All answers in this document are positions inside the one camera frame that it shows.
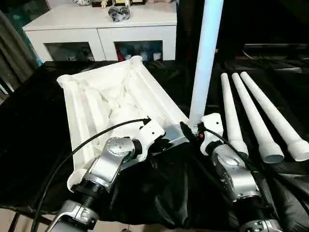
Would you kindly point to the white plastic table leg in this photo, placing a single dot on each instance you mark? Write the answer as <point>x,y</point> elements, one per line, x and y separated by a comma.
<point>253,116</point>
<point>270,108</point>
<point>205,60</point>
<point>230,116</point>

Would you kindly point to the white plastic table top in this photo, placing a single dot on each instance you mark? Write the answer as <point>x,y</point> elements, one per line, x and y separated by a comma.
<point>96,96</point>

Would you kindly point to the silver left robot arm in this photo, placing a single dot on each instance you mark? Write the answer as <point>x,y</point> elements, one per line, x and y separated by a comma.
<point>106,164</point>

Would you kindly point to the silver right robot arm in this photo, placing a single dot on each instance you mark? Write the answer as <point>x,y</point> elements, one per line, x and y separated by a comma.
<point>236,174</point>

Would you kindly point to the red toy figure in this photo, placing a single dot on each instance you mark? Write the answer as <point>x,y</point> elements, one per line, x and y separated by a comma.
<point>120,54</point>

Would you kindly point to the black low shelf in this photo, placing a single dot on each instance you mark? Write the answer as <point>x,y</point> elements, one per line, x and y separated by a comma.
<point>277,48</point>

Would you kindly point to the white cabinet with glass doors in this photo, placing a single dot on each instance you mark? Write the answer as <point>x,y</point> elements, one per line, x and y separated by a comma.
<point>101,31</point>

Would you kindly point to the black work mat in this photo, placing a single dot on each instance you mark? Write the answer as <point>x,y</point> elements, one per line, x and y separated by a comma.
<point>31,120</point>

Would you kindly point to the clear bag of dark parts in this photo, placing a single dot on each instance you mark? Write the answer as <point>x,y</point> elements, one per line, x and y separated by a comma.
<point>119,14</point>

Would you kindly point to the small beige figurine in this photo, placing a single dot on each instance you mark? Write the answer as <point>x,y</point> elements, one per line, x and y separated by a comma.
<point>127,2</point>
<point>103,3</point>

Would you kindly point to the spotted white ornament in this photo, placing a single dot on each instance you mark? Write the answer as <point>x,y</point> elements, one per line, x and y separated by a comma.
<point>82,2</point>

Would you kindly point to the black metal folding stand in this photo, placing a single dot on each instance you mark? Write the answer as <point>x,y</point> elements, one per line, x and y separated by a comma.
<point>14,221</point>

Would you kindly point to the grey curtain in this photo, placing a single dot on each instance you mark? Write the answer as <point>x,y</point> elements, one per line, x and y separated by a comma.
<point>14,53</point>

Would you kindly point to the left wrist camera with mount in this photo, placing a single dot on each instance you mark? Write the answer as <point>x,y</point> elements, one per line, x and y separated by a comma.
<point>150,135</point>

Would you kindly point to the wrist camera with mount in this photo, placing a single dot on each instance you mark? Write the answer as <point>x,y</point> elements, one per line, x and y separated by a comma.
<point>150,135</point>
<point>212,125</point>

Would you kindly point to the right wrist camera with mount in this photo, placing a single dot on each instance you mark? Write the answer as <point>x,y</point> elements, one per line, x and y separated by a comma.
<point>212,125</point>

